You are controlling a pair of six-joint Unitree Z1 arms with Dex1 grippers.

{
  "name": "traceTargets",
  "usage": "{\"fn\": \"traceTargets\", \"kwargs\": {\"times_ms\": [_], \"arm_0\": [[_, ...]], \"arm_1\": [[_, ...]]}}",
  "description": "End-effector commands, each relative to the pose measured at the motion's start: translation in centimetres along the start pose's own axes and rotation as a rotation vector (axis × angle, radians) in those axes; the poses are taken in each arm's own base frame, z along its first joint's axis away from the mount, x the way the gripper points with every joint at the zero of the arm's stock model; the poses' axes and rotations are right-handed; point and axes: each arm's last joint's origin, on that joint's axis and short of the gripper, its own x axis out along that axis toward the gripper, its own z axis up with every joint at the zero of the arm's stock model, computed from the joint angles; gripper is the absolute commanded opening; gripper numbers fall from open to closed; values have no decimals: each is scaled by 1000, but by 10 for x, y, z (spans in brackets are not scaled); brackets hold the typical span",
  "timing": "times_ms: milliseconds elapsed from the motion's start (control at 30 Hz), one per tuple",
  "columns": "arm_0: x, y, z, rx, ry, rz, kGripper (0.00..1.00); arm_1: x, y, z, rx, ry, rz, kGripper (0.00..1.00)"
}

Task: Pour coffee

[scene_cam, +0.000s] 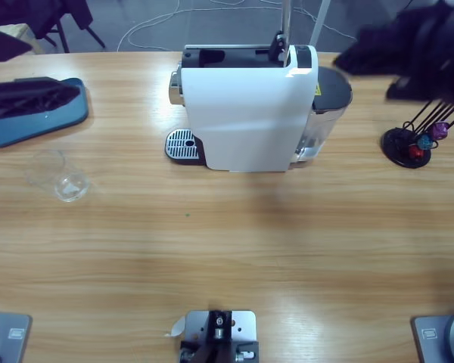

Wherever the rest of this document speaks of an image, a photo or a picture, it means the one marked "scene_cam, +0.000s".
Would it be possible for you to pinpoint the black chair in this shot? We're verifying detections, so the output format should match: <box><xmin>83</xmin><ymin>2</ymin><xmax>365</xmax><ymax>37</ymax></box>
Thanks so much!
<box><xmin>0</xmin><ymin>0</ymin><xmax>107</xmax><ymax>54</ymax></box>

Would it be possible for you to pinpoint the dark blue plastic tray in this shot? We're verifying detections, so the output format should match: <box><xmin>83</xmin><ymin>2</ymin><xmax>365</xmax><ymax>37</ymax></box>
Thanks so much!
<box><xmin>0</xmin><ymin>77</ymin><xmax>91</xmax><ymax>148</ymax></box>

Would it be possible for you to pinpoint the white floor cable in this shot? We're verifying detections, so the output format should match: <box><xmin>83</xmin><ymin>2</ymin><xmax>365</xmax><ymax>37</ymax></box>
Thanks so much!
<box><xmin>116</xmin><ymin>0</ymin><xmax>360</xmax><ymax>52</ymax></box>

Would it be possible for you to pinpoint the white paper tag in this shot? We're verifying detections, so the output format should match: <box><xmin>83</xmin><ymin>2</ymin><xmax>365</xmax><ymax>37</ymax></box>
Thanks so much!
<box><xmin>163</xmin><ymin>316</ymin><xmax>188</xmax><ymax>338</ymax></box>

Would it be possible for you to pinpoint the purple coffee capsule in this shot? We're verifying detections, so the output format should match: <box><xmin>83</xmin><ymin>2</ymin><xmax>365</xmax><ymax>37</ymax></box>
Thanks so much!
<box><xmin>430</xmin><ymin>120</ymin><xmax>450</xmax><ymax>140</ymax></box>

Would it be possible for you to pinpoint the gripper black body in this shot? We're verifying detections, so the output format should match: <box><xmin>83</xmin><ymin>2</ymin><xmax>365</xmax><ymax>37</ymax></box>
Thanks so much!
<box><xmin>412</xmin><ymin>0</ymin><xmax>454</xmax><ymax>105</ymax></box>

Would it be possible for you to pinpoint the clear water tank black lid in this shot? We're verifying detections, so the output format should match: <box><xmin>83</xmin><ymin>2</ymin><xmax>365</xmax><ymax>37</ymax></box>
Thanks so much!
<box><xmin>293</xmin><ymin>66</ymin><xmax>353</xmax><ymax>169</ymax></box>

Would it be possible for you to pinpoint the white capsule coffee machine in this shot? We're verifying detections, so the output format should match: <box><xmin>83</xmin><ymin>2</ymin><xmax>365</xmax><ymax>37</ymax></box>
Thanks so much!
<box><xmin>164</xmin><ymin>43</ymin><xmax>319</xmax><ymax>174</ymax></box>

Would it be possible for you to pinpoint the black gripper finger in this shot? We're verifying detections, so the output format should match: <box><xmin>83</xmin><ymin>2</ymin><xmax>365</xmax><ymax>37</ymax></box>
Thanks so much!
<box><xmin>385</xmin><ymin>73</ymin><xmax>443</xmax><ymax>102</ymax></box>
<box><xmin>332</xmin><ymin>14</ymin><xmax>421</xmax><ymax>76</ymax></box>
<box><xmin>0</xmin><ymin>77</ymin><xmax>81</xmax><ymax>121</ymax></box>
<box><xmin>0</xmin><ymin>30</ymin><xmax>34</xmax><ymax>64</ymax></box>

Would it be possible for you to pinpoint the centre grey mount plate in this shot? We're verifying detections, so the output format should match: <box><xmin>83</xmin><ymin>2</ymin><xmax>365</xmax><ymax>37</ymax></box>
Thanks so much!
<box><xmin>178</xmin><ymin>309</ymin><xmax>260</xmax><ymax>363</ymax></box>

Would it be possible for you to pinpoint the black capsule holder with rods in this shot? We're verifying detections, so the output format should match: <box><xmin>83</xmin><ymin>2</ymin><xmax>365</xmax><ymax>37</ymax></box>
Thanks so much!
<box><xmin>381</xmin><ymin>100</ymin><xmax>454</xmax><ymax>169</ymax></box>

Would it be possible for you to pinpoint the clear drinking glass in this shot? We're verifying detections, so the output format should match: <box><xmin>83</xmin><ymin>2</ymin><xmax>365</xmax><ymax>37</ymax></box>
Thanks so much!
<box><xmin>23</xmin><ymin>149</ymin><xmax>91</xmax><ymax>203</ymax></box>

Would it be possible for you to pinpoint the white metal frame leg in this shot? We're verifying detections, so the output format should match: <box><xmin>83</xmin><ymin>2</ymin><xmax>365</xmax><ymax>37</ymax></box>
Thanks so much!
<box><xmin>309</xmin><ymin>0</ymin><xmax>332</xmax><ymax>48</ymax></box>

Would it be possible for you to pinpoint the pale wooden crate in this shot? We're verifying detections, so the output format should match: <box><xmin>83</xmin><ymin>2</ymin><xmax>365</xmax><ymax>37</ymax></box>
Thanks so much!
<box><xmin>0</xmin><ymin>23</ymin><xmax>45</xmax><ymax>56</ymax></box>

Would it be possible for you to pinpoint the silver drip tray grille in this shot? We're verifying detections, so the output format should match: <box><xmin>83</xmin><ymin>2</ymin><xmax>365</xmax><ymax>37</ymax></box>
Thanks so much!
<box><xmin>164</xmin><ymin>128</ymin><xmax>206</xmax><ymax>167</ymax></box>

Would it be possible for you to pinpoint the silver coffee machine lever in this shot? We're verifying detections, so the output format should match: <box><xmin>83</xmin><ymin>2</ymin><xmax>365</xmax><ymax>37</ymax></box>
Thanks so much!
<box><xmin>269</xmin><ymin>0</ymin><xmax>293</xmax><ymax>64</ymax></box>

